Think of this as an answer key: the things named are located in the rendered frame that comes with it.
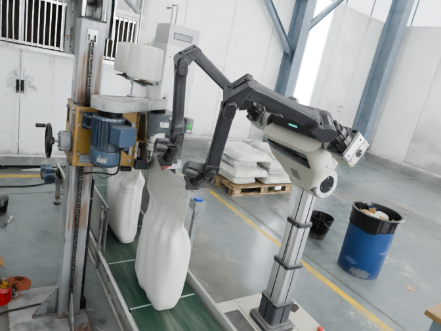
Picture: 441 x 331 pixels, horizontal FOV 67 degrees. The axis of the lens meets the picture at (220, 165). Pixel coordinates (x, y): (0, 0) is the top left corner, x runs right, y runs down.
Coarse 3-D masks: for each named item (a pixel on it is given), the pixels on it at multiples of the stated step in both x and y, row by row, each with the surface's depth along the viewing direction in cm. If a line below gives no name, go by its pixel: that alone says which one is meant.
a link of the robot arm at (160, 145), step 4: (156, 140) 171; (160, 140) 170; (164, 140) 172; (168, 140) 173; (172, 140) 175; (176, 140) 169; (180, 140) 170; (156, 144) 170; (160, 144) 170; (164, 144) 172; (176, 144) 171; (156, 148) 170; (160, 148) 171; (164, 148) 172; (164, 152) 174
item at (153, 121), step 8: (152, 112) 191; (168, 112) 205; (152, 120) 188; (160, 120) 191; (152, 128) 190; (160, 128) 193; (168, 128) 195; (184, 128) 201; (168, 136) 200; (144, 144) 191; (144, 152) 192
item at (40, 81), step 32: (0, 0) 353; (32, 0) 369; (64, 0) 376; (0, 32) 355; (32, 32) 370; (64, 32) 395; (128, 32) 422; (0, 64) 365; (32, 64) 381; (64, 64) 398; (0, 96) 375; (32, 96) 391; (64, 96) 410; (0, 128) 385; (32, 128) 402; (64, 128) 422; (0, 160) 399; (32, 160) 418; (64, 160) 438
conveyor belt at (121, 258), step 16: (96, 176) 339; (112, 240) 233; (112, 256) 215; (128, 256) 219; (112, 272) 200; (128, 272) 203; (128, 288) 189; (128, 304) 178; (144, 304) 180; (176, 304) 185; (192, 304) 187; (144, 320) 169; (160, 320) 171; (176, 320) 173; (192, 320) 176; (208, 320) 178
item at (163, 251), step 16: (160, 176) 190; (176, 176) 174; (160, 192) 189; (176, 192) 174; (160, 208) 185; (176, 208) 175; (144, 224) 187; (160, 224) 176; (176, 224) 171; (144, 240) 186; (160, 240) 169; (176, 240) 167; (144, 256) 185; (160, 256) 170; (176, 256) 167; (144, 272) 184; (160, 272) 170; (176, 272) 170; (144, 288) 189; (160, 288) 172; (176, 288) 174; (160, 304) 174
